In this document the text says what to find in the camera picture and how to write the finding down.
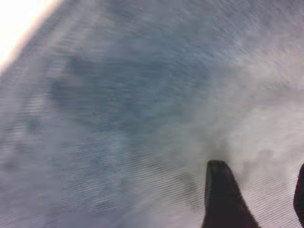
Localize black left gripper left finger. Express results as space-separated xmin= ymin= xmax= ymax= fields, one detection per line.
xmin=201 ymin=160 xmax=261 ymax=228

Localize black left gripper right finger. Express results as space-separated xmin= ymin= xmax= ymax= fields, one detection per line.
xmin=293 ymin=162 xmax=304 ymax=228

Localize blue denim shorts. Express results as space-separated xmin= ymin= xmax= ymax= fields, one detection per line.
xmin=0 ymin=0 xmax=304 ymax=228

